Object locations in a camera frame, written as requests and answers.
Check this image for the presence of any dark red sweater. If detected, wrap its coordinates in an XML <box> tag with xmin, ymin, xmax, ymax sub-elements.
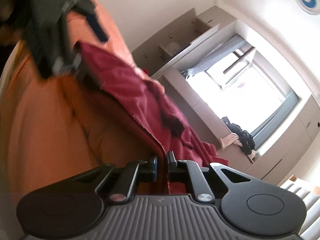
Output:
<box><xmin>75</xmin><ymin>41</ymin><xmax>228</xmax><ymax>194</ymax></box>

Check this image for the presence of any dark clothes pile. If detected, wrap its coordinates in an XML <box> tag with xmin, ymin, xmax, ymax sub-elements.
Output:
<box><xmin>221</xmin><ymin>116</ymin><xmax>255</xmax><ymax>148</ymax></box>

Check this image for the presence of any grey window seat cabinet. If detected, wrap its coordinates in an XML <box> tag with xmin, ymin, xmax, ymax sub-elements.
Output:
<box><xmin>157</xmin><ymin>68</ymin><xmax>263</xmax><ymax>179</ymax></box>

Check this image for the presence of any white cloth hanging over ledge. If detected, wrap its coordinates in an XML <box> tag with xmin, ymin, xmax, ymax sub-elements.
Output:
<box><xmin>220</xmin><ymin>133</ymin><xmax>257</xmax><ymax>162</ymax></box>

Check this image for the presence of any tall grey wardrobe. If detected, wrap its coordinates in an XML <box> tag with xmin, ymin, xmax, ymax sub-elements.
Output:
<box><xmin>261</xmin><ymin>96</ymin><xmax>319</xmax><ymax>185</ymax></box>

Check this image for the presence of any orange duvet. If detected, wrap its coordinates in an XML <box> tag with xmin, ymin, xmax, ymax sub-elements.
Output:
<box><xmin>0</xmin><ymin>0</ymin><xmax>166</xmax><ymax>201</ymax></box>

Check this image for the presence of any grey padded wooden headboard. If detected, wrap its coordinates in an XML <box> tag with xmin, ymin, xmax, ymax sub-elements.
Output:
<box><xmin>278</xmin><ymin>175</ymin><xmax>320</xmax><ymax>240</ymax></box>

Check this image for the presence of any open grey wardrobe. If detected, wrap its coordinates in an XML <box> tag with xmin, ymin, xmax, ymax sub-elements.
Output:
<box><xmin>132</xmin><ymin>6</ymin><xmax>237</xmax><ymax>79</ymax></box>

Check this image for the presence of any right blue curtain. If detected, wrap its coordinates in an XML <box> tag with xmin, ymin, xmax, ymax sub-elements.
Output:
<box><xmin>251</xmin><ymin>91</ymin><xmax>299</xmax><ymax>148</ymax></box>

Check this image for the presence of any open window sash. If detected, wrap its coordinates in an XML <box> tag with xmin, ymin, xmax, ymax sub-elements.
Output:
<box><xmin>223</xmin><ymin>47</ymin><xmax>256</xmax><ymax>74</ymax></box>

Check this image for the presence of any left light blue curtain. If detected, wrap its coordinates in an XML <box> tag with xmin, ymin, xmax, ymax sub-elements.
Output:
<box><xmin>181</xmin><ymin>35</ymin><xmax>247</xmax><ymax>79</ymax></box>

